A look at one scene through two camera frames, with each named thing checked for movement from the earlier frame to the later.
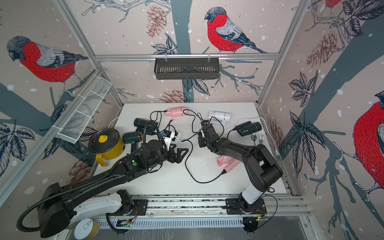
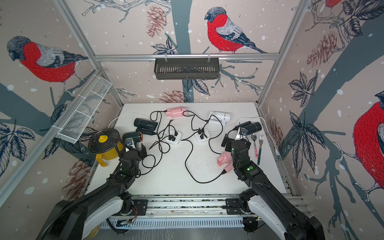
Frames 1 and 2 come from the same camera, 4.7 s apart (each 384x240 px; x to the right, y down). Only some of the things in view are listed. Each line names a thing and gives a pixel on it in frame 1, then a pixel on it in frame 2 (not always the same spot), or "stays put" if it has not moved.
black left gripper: [173, 159] → [142, 153]
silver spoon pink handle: [253, 137] stays put
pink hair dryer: [231, 163] stays put
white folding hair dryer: [223, 117] stays put
